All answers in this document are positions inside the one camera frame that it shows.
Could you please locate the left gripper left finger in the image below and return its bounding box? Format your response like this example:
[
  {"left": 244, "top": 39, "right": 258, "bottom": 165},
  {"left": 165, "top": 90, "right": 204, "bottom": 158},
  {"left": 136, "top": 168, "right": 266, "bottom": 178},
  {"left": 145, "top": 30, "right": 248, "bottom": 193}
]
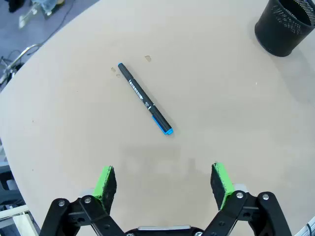
[{"left": 40, "top": 165, "right": 126, "bottom": 236}]

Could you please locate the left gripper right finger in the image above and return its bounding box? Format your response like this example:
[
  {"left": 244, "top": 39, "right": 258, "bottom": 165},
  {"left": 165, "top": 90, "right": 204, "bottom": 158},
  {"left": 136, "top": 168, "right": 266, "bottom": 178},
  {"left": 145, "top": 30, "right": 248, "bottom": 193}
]
[{"left": 200, "top": 162, "right": 294, "bottom": 236}]

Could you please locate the black pen with blue cap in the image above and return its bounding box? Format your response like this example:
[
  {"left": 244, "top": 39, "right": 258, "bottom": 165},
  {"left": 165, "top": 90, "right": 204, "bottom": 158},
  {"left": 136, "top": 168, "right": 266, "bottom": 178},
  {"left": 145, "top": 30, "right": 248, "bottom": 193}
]
[{"left": 117, "top": 62, "right": 174, "bottom": 136}]

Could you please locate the black mesh pen holder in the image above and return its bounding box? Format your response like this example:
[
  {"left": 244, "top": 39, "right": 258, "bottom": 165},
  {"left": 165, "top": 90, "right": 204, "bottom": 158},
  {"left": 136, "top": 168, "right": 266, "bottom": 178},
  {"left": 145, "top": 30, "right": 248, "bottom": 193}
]
[{"left": 254, "top": 0, "right": 315, "bottom": 58}]

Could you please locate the black floor equipment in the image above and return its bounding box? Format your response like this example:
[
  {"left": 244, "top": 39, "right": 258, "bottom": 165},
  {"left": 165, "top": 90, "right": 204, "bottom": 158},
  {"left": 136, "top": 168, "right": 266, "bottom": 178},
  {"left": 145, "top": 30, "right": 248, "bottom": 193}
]
[{"left": 0, "top": 164, "right": 26, "bottom": 212}]

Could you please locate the chrome chair base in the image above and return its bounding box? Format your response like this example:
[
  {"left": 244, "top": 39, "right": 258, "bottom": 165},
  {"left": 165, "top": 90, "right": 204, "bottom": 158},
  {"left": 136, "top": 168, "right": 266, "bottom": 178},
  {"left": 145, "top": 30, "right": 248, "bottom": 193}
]
[{"left": 0, "top": 43, "right": 43, "bottom": 86}]

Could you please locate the clear plastic floor object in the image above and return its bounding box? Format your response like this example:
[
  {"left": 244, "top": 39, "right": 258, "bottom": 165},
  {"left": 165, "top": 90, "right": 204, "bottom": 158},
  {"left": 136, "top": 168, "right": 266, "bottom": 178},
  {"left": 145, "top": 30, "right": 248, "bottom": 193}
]
[{"left": 18, "top": 0, "right": 65, "bottom": 28}]

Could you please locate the white frame shelf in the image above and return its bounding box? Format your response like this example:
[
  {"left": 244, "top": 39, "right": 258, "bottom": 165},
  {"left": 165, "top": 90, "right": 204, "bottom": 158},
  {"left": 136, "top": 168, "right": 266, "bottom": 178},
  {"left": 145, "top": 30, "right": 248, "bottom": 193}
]
[{"left": 0, "top": 205, "right": 41, "bottom": 236}]

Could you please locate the black floor cable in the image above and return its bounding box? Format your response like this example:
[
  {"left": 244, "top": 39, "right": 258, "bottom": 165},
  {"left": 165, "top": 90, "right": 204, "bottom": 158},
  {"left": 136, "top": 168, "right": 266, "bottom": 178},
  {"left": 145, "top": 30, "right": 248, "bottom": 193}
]
[{"left": 36, "top": 0, "right": 72, "bottom": 49}]

